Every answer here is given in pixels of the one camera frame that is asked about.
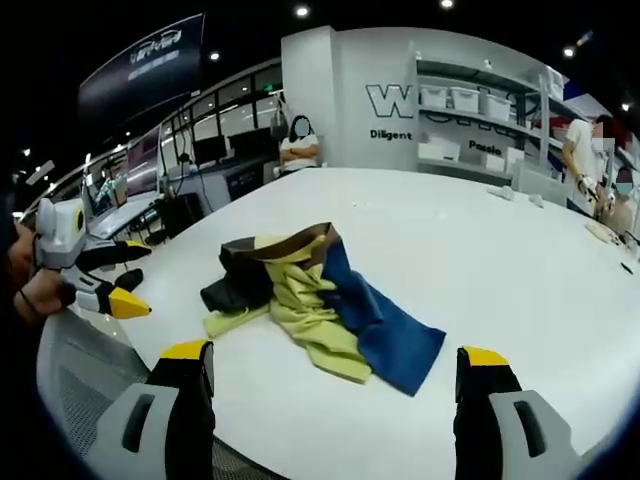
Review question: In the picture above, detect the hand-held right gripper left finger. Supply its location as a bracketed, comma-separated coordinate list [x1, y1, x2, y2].
[93, 339, 217, 480]

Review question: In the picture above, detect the grey mesh office chair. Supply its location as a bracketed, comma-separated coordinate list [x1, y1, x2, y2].
[36, 305, 284, 480]

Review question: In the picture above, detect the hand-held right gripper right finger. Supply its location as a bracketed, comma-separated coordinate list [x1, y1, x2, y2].
[452, 345, 584, 480]

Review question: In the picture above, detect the grey box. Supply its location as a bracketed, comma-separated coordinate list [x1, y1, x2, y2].
[511, 164, 570, 207]

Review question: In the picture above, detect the white cardboard box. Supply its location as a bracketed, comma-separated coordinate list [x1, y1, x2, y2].
[481, 147, 525, 174]
[417, 136, 462, 163]

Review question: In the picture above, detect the beige items pile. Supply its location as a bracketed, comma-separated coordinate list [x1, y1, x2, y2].
[583, 221, 640, 250]

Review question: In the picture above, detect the yellow blue brown garment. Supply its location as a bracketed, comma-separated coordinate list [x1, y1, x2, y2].
[199, 221, 448, 398]

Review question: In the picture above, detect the black computer monitor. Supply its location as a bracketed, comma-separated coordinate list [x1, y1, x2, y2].
[226, 126, 274, 160]
[191, 134, 231, 167]

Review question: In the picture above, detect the dark hanging banner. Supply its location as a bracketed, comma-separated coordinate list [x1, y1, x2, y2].
[76, 11, 207, 129]

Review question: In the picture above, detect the grey office desk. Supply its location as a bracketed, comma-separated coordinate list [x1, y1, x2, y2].
[85, 191, 169, 240]

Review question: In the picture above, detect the white storage bin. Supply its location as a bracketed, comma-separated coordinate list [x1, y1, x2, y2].
[479, 91, 515, 122]
[449, 86, 482, 113]
[419, 86, 450, 110]

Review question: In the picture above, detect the grey metal shelf rack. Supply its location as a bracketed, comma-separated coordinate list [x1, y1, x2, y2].
[413, 53, 569, 187]

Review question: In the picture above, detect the person's left hand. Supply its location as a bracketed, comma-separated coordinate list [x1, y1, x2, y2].
[7, 225, 77, 329]

